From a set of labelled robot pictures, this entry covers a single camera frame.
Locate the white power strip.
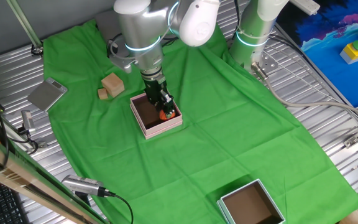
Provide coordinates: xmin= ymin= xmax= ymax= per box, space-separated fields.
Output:
xmin=289 ymin=0 xmax=321 ymax=16

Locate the green aluminium strut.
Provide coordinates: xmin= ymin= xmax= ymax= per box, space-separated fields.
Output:
xmin=6 ymin=0 xmax=45 ymax=55

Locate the orange mini basketball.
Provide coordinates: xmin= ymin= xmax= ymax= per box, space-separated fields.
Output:
xmin=158 ymin=109 xmax=177 ymax=121

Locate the silver digital kitchen scale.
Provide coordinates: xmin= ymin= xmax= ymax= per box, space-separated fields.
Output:
xmin=27 ymin=77 xmax=68 ymax=113

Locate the grey cushion pad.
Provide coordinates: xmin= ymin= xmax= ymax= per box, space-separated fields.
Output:
xmin=93 ymin=9 xmax=124 ymax=44

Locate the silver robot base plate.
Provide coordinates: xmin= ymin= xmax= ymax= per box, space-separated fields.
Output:
xmin=249 ymin=49 xmax=280 ymax=78

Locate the pink gift box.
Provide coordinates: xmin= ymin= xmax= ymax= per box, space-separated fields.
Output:
xmin=129 ymin=92 xmax=183 ymax=137

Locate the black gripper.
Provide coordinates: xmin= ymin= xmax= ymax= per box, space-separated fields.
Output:
xmin=143 ymin=77 xmax=177 ymax=118

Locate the large wooden block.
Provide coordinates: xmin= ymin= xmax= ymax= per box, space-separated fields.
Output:
xmin=101 ymin=72 xmax=126 ymax=98

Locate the blue painted mat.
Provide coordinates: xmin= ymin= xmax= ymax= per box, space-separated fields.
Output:
xmin=275 ymin=0 xmax=358 ymax=108

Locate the teal gift box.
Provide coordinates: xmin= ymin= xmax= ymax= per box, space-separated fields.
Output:
xmin=216 ymin=178 xmax=287 ymax=224

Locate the grey corrugated hose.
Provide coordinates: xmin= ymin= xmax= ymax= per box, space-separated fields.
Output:
xmin=251 ymin=62 xmax=358 ymax=124

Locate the black camera cable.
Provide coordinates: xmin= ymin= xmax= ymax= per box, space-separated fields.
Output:
xmin=112 ymin=192 xmax=135 ymax=224

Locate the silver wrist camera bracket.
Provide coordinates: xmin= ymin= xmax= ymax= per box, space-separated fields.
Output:
xmin=109 ymin=51 xmax=136 ymax=75

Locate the green cloth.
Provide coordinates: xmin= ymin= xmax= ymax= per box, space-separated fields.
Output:
xmin=42 ymin=18 xmax=358 ymax=224

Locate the brown desk edge rail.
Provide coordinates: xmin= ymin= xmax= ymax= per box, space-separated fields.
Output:
xmin=0 ymin=129 xmax=110 ymax=224

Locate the silver camera with black mount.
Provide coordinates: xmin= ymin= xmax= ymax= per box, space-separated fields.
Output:
xmin=61 ymin=174 xmax=117 ymax=206

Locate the yellow box green button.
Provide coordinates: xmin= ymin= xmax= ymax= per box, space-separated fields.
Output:
xmin=339 ymin=40 xmax=358 ymax=65

